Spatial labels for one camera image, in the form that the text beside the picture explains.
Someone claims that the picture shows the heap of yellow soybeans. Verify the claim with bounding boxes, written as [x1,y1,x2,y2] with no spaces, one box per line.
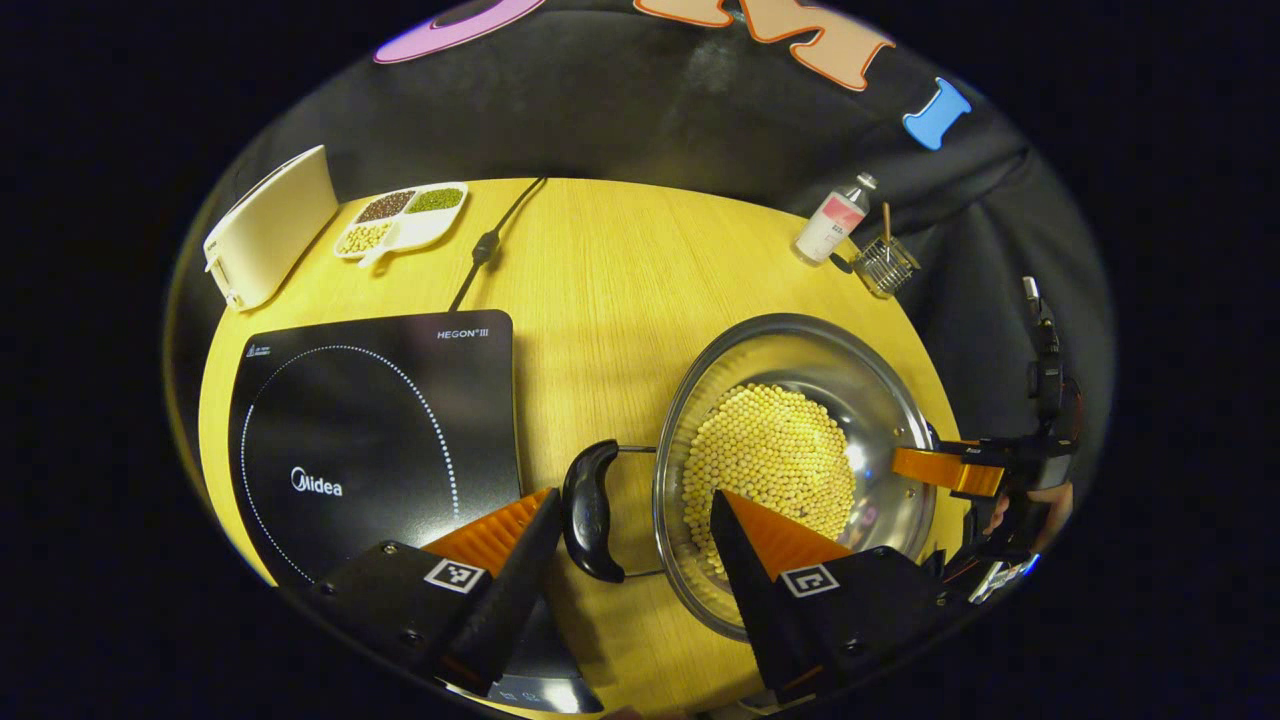
[682,383,858,579]

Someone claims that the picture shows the black induction cooktop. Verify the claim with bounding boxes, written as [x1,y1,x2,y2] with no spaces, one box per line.
[228,309,606,715]

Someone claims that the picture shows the white divided dish of beans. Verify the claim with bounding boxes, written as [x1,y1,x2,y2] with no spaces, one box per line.
[334,182,469,269]

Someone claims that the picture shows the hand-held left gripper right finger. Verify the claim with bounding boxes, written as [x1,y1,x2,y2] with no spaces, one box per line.
[708,490,976,708]

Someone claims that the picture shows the clear bottle with pink label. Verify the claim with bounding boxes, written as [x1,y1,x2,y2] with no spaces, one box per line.
[795,172,879,268]

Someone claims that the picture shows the steel pot with black handle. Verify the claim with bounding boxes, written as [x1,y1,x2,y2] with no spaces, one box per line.
[562,313,943,642]

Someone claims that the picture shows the black power cable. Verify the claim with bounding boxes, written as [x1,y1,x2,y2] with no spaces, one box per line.
[447,177,548,313]

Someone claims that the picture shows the white toaster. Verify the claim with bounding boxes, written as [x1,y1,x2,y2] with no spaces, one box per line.
[203,145,340,312]

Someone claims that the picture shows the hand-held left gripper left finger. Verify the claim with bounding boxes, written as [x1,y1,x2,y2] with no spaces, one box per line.
[305,488,564,698]

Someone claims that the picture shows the small wire basket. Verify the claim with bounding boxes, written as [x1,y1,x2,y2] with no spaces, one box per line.
[853,235,922,300]

